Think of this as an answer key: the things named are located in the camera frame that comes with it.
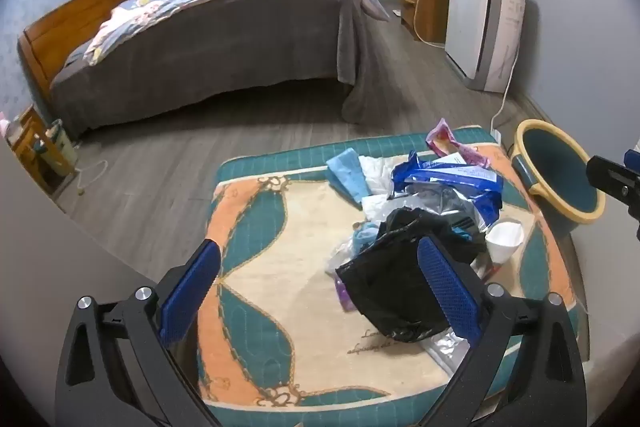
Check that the pink wrapper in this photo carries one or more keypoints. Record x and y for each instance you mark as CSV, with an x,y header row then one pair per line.
x,y
442,137

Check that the wooden nightstand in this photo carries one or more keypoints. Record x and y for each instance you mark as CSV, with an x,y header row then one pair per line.
x,y
47,157

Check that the teal bucket with yellow rim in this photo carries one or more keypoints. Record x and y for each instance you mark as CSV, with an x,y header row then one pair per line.
x,y
555,167

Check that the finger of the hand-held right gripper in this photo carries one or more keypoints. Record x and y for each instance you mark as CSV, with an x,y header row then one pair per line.
x,y
610,174

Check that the blue white wrapper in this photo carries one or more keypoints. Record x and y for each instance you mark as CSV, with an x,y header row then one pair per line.
x,y
480,197

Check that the wooden bed headboard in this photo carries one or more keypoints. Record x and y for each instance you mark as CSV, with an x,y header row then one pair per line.
x,y
65,19

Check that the clear plastic packet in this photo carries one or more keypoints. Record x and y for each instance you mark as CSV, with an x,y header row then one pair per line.
x,y
447,349

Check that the wooden cabinet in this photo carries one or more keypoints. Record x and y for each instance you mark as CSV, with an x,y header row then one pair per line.
x,y
430,2

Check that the light blue cloth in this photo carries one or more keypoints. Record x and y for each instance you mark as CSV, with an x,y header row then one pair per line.
x,y
347,172

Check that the purple wrapper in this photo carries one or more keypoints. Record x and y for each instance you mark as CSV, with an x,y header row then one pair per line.
x,y
345,292

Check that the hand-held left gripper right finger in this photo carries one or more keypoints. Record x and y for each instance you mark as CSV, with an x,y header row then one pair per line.
x,y
447,287

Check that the black plastic bag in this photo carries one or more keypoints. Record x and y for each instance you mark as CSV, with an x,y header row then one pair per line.
x,y
390,287

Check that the white paper cup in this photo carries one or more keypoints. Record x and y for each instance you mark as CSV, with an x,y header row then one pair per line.
x,y
505,239

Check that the teal orange patterned mat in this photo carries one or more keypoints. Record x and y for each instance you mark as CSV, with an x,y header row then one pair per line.
x,y
280,232

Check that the bed with grey cover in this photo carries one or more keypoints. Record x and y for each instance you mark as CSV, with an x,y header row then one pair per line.
x,y
225,37

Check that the white power strip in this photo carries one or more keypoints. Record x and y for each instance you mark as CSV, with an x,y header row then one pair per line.
x,y
497,134

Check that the white air purifier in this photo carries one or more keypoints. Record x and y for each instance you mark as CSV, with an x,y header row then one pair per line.
x,y
480,22

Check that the crumpled white tissue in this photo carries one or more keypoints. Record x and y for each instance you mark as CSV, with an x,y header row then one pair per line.
x,y
377,169

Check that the green bottle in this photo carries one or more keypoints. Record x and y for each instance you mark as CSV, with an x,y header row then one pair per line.
x,y
62,144

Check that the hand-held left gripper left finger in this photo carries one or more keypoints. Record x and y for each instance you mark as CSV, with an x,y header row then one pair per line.
x,y
190,292

